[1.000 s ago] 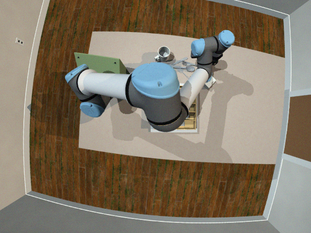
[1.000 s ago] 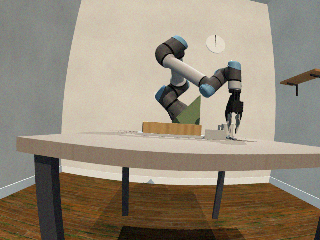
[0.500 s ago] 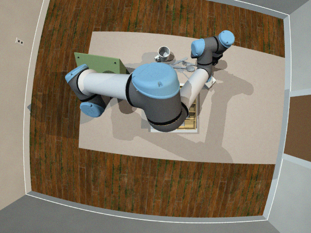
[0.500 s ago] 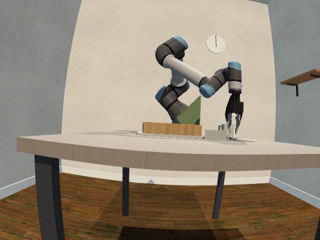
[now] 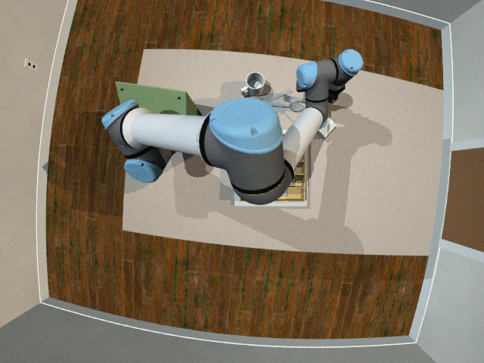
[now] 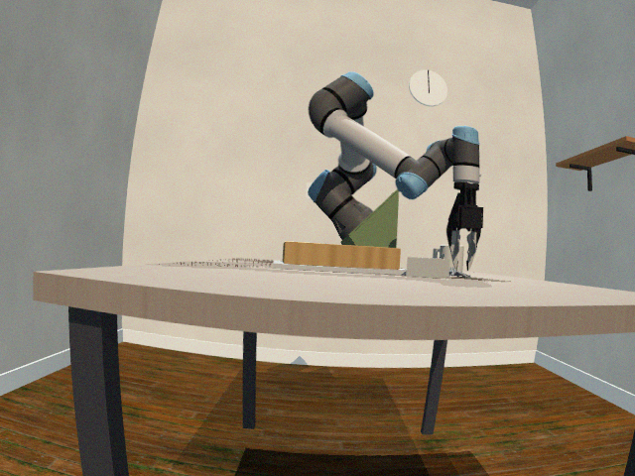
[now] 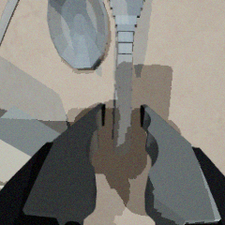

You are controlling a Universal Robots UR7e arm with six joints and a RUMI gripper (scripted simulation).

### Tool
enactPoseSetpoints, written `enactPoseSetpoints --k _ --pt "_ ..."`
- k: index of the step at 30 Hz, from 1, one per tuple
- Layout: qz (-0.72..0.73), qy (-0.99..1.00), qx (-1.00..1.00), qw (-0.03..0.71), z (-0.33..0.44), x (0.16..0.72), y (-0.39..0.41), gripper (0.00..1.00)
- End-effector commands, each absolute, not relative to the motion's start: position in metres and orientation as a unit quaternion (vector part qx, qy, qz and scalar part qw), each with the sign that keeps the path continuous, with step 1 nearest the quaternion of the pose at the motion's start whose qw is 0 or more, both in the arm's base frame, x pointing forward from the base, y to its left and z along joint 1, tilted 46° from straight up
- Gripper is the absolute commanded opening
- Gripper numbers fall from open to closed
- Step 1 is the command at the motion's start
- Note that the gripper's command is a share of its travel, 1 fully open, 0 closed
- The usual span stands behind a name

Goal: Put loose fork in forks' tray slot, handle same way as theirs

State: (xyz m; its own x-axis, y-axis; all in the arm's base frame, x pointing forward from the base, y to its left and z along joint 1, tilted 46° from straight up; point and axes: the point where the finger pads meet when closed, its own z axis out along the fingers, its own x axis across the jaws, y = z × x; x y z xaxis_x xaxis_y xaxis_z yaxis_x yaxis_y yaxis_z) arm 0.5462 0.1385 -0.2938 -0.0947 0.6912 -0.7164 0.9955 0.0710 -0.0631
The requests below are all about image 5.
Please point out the grey mug with white rim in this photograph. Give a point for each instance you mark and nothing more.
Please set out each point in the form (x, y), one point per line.
(254, 80)

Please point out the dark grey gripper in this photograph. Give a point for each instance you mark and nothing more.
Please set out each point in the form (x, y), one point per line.
(333, 95)

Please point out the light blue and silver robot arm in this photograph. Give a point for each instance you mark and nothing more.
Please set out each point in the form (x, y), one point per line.
(243, 136)

